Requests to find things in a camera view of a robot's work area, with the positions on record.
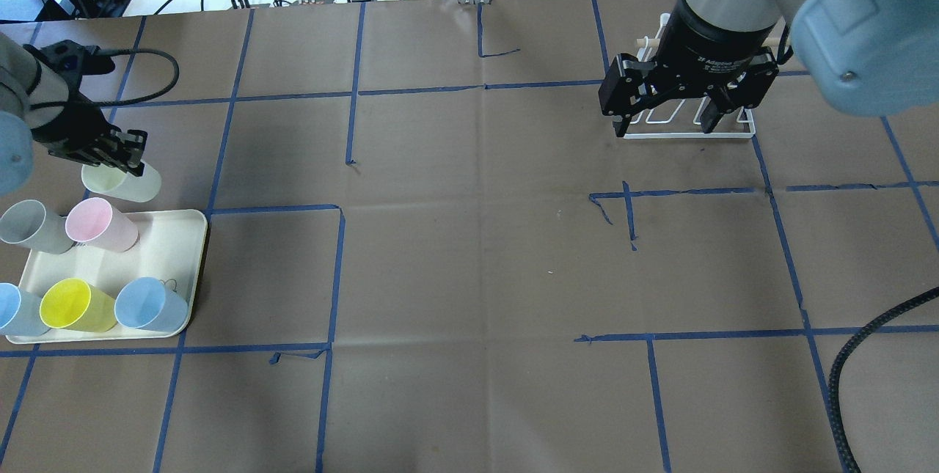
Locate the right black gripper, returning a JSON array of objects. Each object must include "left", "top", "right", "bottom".
[{"left": 598, "top": 2, "right": 779, "bottom": 138}]

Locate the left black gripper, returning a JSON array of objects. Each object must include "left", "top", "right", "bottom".
[{"left": 26, "top": 45, "right": 148, "bottom": 177}]

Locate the white plastic cup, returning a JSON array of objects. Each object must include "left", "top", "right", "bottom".
[{"left": 81, "top": 160, "right": 162, "bottom": 203}]

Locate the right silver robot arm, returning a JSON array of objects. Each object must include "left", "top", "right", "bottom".
[{"left": 598, "top": 0, "right": 938, "bottom": 138}]

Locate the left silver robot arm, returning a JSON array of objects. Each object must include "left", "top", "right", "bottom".
[{"left": 1, "top": 34, "right": 147, "bottom": 194}]

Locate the pink plastic cup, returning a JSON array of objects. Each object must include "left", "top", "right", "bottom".
[{"left": 66, "top": 198, "right": 140, "bottom": 252}]

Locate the grey plastic cup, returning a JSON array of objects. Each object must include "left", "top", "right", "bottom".
[{"left": 1, "top": 199, "right": 75, "bottom": 254}]

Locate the light blue cup near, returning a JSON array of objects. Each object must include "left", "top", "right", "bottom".
[{"left": 114, "top": 278, "right": 190, "bottom": 333}]

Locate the light blue cup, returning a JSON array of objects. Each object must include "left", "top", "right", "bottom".
[
  {"left": 1, "top": 282, "right": 51, "bottom": 337},
  {"left": 114, "top": 278, "right": 190, "bottom": 333}
]

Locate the yellow plastic cup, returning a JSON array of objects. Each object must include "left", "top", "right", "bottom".
[{"left": 40, "top": 278, "right": 117, "bottom": 333}]

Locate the light blue cup far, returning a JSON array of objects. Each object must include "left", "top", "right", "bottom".
[{"left": 1, "top": 282, "right": 51, "bottom": 337}]

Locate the cream plastic tray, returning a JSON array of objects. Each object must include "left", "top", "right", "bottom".
[{"left": 7, "top": 209, "right": 208, "bottom": 344}]

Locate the white wire cup rack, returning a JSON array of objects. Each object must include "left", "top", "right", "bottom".
[{"left": 617, "top": 12, "right": 794, "bottom": 140}]

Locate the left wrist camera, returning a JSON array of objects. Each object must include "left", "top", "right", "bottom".
[{"left": 40, "top": 40, "right": 101, "bottom": 76}]

